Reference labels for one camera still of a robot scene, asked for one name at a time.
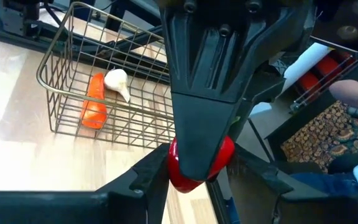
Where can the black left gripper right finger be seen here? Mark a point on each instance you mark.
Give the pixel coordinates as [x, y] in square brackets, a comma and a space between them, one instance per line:
[291, 211]

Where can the white paper roll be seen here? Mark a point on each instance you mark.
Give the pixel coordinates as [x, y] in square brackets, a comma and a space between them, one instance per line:
[304, 63]

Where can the patterned brown fabric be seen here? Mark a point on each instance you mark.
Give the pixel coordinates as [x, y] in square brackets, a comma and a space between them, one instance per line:
[328, 137]

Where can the person's leg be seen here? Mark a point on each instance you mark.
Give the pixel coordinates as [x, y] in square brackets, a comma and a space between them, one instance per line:
[322, 183]

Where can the white garlic bulb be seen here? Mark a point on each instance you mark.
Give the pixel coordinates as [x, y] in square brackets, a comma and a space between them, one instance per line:
[116, 81]

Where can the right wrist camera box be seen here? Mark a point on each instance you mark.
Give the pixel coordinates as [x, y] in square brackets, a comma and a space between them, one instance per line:
[350, 28]

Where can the person's forearm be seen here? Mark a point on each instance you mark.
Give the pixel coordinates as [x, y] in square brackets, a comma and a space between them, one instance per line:
[350, 91]

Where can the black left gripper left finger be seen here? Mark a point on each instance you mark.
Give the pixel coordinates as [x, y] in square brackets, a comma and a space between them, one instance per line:
[73, 208]

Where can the red spool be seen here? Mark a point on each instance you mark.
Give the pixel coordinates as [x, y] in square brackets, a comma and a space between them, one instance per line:
[328, 67]
[309, 83]

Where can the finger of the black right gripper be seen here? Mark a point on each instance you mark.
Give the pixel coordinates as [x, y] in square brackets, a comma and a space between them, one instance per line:
[204, 109]
[255, 93]

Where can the dark red apple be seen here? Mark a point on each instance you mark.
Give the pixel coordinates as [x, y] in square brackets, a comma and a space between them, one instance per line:
[174, 168]

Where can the orange pepper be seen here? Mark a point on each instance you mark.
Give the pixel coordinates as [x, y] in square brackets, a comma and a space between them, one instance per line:
[94, 109]

